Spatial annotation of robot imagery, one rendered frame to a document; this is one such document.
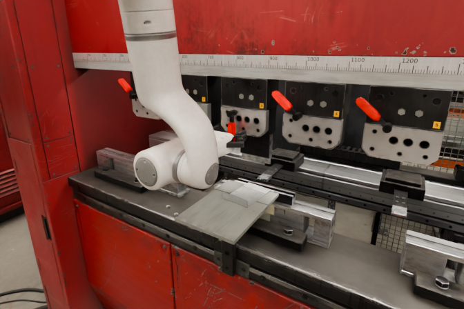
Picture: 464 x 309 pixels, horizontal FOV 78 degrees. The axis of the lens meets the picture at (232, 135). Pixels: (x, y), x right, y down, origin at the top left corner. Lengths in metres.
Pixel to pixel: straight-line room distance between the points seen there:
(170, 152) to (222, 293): 0.58
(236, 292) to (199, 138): 0.60
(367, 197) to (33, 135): 1.27
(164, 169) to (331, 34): 0.48
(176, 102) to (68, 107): 0.92
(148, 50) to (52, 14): 0.90
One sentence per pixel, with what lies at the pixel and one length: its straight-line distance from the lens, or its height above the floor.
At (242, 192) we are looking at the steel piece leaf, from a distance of 0.88.
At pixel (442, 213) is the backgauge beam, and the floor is 0.94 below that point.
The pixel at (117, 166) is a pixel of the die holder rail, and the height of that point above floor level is 0.92.
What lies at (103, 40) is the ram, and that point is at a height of 1.45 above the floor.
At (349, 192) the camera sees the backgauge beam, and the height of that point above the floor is 0.93.
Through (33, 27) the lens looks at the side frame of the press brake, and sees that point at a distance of 1.35.
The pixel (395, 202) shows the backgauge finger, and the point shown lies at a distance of 0.94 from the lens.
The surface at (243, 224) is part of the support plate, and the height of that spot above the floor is 1.00.
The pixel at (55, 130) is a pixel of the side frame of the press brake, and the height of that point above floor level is 1.09.
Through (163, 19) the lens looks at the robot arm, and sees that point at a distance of 0.52.
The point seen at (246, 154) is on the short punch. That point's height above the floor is 1.09.
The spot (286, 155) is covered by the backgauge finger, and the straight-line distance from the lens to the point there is 1.09.
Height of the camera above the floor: 1.42
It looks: 17 degrees down
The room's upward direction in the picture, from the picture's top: straight up
